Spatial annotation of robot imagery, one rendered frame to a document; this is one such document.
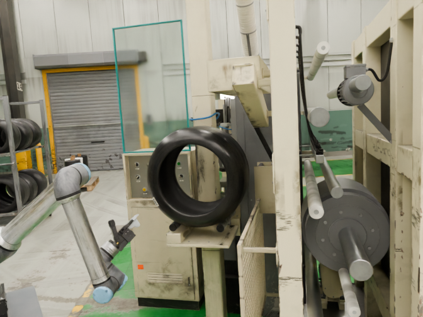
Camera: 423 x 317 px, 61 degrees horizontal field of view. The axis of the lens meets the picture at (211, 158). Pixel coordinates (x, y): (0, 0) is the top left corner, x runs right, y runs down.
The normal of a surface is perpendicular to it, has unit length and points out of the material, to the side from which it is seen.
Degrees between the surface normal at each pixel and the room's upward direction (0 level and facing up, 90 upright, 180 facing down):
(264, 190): 90
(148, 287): 90
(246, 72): 72
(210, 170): 90
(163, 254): 89
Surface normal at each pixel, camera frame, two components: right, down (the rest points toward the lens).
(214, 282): -0.23, 0.14
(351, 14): 0.03, 0.12
